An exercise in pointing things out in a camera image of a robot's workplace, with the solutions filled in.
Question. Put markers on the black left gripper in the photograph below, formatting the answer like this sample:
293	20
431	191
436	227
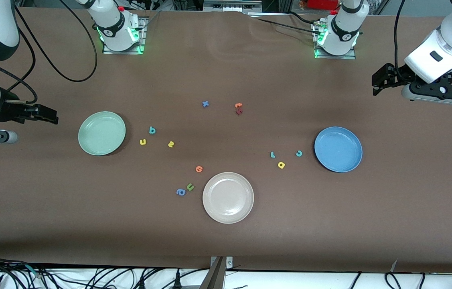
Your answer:
397	76

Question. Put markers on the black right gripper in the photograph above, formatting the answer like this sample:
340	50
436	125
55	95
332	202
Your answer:
10	108

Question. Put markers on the light green plate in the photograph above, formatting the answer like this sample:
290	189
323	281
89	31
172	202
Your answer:
101	133

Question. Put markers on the blue plate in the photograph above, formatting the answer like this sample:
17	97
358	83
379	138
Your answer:
338	149

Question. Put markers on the red box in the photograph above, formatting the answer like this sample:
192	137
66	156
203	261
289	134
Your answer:
322	4

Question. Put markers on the blue foam letter a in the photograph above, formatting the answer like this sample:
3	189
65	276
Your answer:
179	192

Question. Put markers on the green foam letter u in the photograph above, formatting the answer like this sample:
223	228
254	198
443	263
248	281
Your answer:
190	188

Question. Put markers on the small white paper tag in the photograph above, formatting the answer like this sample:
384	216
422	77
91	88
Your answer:
394	265

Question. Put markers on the beige plate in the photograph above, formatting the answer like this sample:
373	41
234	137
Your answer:
228	197

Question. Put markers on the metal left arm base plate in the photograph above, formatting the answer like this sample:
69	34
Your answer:
346	57

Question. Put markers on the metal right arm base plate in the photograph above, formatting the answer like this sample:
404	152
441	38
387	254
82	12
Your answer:
142	40

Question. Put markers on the aluminium frame beam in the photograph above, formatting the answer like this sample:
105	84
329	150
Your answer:
232	5

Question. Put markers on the aluminium profile table bracket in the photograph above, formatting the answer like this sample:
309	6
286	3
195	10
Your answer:
215	275

